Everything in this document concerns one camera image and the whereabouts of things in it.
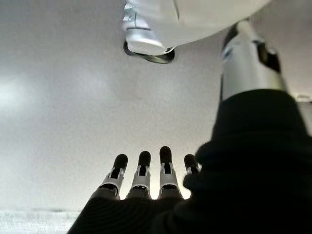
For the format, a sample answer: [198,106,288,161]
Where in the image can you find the robot right hand dark palm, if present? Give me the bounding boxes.
[67,89,312,234]

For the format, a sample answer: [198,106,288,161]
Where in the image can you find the robot silver foot black sole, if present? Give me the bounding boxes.
[122,0,176,64]

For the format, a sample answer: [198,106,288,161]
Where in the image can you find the robot white body shell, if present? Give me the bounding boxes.
[170,0,273,47]

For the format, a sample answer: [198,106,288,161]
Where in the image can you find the light textured floor mat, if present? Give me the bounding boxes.
[0,209,82,234]

